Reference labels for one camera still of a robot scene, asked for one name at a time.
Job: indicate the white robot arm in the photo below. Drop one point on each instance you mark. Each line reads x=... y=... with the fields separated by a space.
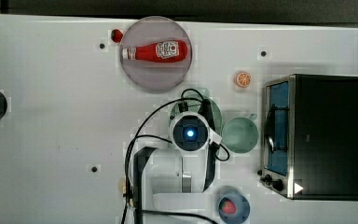
x=166 y=181

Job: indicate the red toy strawberry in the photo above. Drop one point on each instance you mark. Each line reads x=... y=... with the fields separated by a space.
x=116 y=35

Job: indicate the blue bowl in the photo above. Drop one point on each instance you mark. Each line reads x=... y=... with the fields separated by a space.
x=242 y=204

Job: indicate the black toaster oven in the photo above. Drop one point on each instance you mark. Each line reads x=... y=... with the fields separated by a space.
x=309 y=142

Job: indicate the red strawberry in bowl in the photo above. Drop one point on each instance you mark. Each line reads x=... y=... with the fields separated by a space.
x=228 y=207

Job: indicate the mint green plastic strainer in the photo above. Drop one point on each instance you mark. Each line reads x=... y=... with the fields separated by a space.
x=195 y=106

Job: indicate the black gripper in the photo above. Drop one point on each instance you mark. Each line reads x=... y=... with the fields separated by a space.
x=206 y=111

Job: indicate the mint green cup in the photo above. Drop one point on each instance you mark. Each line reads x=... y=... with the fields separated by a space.
x=240 y=134

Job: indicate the orange slice toy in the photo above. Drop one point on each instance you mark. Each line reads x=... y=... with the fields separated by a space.
x=242 y=79

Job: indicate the peeled toy banana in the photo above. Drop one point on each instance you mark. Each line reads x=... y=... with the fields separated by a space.
x=122 y=186

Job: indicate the red ketchup bottle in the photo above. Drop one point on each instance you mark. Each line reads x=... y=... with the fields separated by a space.
x=168 y=51

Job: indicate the grey round plate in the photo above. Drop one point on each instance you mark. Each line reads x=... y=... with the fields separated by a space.
x=155 y=76

